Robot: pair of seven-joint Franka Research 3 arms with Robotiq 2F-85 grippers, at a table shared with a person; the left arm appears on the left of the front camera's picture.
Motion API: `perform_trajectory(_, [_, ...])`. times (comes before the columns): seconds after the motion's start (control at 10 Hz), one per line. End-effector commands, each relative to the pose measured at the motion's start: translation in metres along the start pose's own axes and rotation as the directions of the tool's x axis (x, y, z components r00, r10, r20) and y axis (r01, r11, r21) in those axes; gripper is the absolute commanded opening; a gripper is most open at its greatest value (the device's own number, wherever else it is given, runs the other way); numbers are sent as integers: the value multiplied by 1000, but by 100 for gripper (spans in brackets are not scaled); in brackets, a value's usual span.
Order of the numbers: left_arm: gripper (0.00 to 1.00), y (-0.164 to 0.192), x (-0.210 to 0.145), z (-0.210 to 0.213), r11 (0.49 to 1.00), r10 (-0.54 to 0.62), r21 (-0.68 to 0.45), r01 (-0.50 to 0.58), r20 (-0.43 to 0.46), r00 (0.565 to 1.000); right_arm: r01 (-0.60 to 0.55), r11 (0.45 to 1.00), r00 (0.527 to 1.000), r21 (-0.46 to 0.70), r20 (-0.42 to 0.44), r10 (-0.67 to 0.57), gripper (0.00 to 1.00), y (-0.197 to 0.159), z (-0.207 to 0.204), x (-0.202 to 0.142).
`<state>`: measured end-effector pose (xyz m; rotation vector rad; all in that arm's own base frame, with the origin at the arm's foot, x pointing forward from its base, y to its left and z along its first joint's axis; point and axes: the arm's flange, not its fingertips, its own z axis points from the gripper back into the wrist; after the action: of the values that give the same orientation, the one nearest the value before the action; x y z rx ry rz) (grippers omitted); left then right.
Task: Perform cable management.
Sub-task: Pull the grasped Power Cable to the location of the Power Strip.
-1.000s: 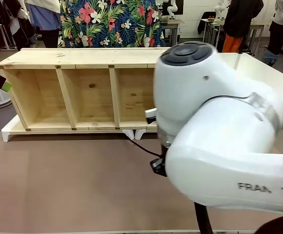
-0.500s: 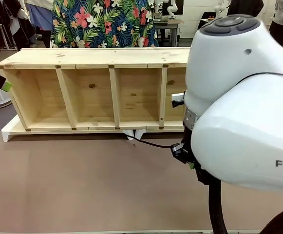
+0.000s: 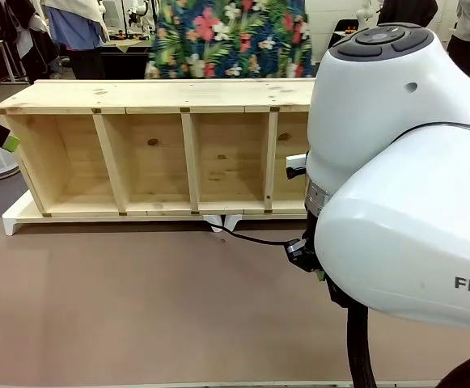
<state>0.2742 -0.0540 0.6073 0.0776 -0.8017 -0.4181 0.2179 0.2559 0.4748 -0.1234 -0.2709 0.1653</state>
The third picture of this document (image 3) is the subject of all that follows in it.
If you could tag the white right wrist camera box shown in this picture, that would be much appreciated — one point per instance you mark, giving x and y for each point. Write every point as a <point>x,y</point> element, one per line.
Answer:
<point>295,161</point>

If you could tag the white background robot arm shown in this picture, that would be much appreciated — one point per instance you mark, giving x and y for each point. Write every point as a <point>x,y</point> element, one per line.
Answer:
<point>363,14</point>

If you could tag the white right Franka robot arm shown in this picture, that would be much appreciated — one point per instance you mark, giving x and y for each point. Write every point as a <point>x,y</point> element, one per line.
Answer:
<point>400,161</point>

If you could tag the person in floral shirt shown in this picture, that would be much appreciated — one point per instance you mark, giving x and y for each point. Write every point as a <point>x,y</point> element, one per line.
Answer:
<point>226,40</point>

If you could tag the person in dark clothes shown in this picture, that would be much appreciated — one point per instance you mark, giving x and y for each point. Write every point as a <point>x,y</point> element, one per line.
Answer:
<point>28,40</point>

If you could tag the black workbench with cardboard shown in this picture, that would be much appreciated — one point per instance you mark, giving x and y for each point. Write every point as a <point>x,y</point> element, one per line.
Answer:
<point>125,60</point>

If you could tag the light wooden compartment shelf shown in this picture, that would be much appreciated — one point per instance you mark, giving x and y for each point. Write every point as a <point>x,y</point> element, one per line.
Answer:
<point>157,95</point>

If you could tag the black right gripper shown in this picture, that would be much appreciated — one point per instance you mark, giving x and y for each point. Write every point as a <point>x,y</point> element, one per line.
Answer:
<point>310,228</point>

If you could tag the person in blue shirt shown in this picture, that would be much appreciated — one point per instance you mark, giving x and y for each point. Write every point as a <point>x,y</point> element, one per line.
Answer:
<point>79,32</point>

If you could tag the person in black trousers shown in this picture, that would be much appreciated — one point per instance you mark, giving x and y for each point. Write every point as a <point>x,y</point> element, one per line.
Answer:
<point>467,44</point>

